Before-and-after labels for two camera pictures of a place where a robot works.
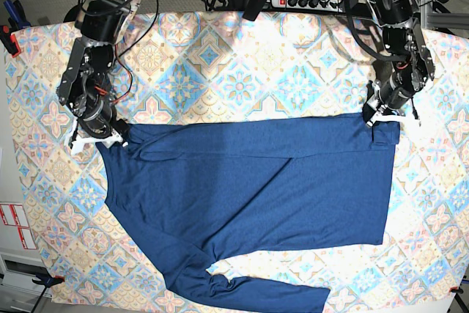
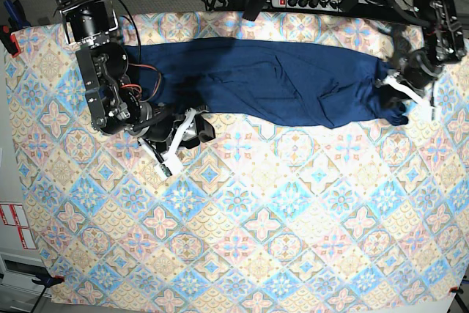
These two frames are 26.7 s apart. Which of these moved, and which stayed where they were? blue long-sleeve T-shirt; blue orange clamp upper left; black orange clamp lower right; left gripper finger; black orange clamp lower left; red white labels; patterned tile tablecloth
Moved: left gripper finger; blue long-sleeve T-shirt
Stayed: black orange clamp lower left; patterned tile tablecloth; blue orange clamp upper left; black orange clamp lower right; red white labels
